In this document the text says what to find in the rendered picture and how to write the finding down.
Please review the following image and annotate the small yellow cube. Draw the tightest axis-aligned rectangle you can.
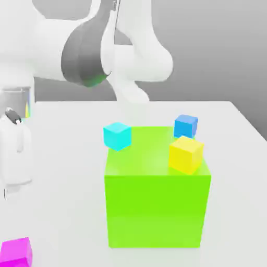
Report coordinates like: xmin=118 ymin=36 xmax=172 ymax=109
xmin=168 ymin=135 xmax=205 ymax=175

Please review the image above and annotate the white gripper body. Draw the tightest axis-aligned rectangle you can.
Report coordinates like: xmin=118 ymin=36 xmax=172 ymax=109
xmin=0 ymin=116 xmax=33 ymax=201

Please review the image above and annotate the small magenta cube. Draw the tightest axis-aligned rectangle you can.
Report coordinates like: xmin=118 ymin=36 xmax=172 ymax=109
xmin=0 ymin=236 xmax=33 ymax=267

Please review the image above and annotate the small cyan cube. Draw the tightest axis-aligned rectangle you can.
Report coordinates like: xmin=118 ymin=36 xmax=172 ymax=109
xmin=103 ymin=122 xmax=132 ymax=152

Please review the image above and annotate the large green box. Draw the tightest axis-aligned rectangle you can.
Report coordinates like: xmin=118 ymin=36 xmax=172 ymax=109
xmin=104 ymin=126 xmax=212 ymax=249

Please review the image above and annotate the small blue cube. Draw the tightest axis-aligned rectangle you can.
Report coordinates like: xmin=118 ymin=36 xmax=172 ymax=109
xmin=173 ymin=114 xmax=199 ymax=139

